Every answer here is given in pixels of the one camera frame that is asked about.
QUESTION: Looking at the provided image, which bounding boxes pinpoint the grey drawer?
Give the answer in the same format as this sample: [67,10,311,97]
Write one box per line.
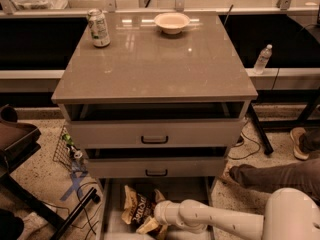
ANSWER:
[61,101,249,149]
[86,147,226,178]

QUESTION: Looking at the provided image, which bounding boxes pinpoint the green white soda can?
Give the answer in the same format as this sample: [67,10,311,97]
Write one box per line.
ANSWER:
[87,9,110,48]

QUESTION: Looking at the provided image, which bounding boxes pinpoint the white paper bowl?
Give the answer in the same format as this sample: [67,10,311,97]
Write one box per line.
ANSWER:
[154,13,190,35]

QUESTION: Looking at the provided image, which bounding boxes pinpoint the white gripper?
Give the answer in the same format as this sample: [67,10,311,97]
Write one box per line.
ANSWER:
[136,189,180,234]

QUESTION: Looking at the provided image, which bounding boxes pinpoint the person leg grey trousers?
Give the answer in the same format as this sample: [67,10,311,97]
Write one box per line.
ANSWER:
[228,159,320,202]

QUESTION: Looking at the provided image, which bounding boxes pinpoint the wire basket with items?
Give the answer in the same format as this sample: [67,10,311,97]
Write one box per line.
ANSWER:
[53,126,86,173]

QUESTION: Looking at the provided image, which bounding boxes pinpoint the black floor cable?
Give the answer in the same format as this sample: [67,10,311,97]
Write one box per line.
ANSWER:
[228,118,264,161]

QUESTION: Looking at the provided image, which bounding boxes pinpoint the top grey drawer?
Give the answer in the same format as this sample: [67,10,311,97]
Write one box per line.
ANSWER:
[61,101,249,149]

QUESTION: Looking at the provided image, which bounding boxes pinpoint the grey drawer cabinet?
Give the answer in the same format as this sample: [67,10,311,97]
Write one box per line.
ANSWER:
[51,11,259,240]

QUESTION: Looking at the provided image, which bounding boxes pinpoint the clear water bottle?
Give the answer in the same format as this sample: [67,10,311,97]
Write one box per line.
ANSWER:
[253,44,272,75]

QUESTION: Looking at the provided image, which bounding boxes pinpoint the dark chair at left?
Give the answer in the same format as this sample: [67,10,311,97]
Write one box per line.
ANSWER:
[0,105,97,240]

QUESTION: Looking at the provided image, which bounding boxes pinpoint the middle grey drawer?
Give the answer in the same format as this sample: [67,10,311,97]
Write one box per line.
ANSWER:
[86,147,226,178]

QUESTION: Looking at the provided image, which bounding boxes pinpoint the blue tape cross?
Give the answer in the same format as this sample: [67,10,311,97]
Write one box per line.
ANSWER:
[60,163,88,201]

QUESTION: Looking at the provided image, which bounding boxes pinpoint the bottom open drawer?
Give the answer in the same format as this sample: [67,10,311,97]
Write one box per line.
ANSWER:
[96,177,211,240]

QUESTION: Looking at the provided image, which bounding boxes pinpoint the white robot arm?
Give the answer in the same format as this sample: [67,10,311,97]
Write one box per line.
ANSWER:
[138,188,320,240]

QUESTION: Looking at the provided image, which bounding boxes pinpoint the brown chip bag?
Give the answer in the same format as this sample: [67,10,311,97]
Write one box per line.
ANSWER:
[121,185,168,240]

